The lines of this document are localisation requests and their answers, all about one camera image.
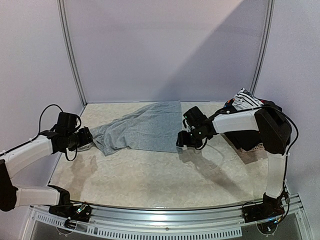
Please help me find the left aluminium corner post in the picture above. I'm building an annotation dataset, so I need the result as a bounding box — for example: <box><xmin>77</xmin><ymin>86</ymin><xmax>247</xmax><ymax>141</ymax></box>
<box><xmin>57</xmin><ymin>0</ymin><xmax>88</xmax><ymax>107</ymax></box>

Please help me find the aluminium corner post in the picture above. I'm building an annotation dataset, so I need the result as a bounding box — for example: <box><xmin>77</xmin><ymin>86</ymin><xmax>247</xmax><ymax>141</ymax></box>
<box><xmin>57</xmin><ymin>0</ymin><xmax>88</xmax><ymax>107</ymax></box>
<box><xmin>250</xmin><ymin>0</ymin><xmax>275</xmax><ymax>94</ymax></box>

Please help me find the grey tank top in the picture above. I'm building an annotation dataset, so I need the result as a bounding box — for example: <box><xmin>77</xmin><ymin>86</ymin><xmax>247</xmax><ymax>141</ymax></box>
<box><xmin>90</xmin><ymin>101</ymin><xmax>182</xmax><ymax>156</ymax></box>

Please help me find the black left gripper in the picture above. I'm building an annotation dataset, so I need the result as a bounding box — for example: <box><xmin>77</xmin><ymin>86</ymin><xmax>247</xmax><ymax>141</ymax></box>
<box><xmin>66</xmin><ymin>126</ymin><xmax>93</xmax><ymax>151</ymax></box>

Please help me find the pink perforated laundry basket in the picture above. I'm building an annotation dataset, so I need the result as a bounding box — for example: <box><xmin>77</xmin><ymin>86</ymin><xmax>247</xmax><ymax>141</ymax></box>
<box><xmin>240</xmin><ymin>142</ymin><xmax>265</xmax><ymax>153</ymax></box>

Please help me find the aluminium front rail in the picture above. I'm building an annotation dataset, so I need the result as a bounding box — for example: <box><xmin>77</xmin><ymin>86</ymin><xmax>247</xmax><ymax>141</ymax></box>
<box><xmin>22</xmin><ymin>194</ymin><xmax>313</xmax><ymax>240</ymax></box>

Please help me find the right aluminium corner post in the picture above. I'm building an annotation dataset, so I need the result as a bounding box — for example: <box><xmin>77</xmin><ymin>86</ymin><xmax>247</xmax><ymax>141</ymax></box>
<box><xmin>250</xmin><ymin>0</ymin><xmax>275</xmax><ymax>94</ymax></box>

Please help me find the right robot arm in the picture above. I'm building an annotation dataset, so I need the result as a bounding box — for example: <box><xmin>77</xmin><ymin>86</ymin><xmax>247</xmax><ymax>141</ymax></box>
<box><xmin>176</xmin><ymin>105</ymin><xmax>292</xmax><ymax>218</ymax></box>

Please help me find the white striped garment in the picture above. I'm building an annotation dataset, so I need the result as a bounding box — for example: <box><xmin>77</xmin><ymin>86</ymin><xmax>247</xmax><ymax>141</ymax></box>
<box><xmin>232</xmin><ymin>88</ymin><xmax>263</xmax><ymax>111</ymax></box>

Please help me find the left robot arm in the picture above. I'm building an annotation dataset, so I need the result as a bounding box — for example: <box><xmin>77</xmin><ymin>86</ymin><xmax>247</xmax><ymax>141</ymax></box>
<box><xmin>0</xmin><ymin>112</ymin><xmax>93</xmax><ymax>217</ymax></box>

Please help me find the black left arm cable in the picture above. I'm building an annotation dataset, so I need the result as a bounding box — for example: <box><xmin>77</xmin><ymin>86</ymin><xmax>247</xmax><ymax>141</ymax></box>
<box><xmin>38</xmin><ymin>104</ymin><xmax>83</xmax><ymax>162</ymax></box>

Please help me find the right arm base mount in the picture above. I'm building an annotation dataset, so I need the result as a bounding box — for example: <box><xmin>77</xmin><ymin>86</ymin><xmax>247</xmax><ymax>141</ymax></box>
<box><xmin>241</xmin><ymin>202</ymin><xmax>290</xmax><ymax>225</ymax></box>

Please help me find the black shirt with buttons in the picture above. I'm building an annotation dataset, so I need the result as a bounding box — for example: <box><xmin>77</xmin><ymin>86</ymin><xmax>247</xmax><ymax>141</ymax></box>
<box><xmin>216</xmin><ymin>99</ymin><xmax>285</xmax><ymax>152</ymax></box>

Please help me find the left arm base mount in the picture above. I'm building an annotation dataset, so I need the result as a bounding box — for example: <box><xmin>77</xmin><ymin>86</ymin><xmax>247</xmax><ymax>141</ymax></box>
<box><xmin>48</xmin><ymin>202</ymin><xmax>93</xmax><ymax>223</ymax></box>

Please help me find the colourful patterned garment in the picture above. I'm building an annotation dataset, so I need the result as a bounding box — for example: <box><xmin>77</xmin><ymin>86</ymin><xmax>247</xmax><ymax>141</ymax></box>
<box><xmin>223</xmin><ymin>98</ymin><xmax>236</xmax><ymax>111</ymax></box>

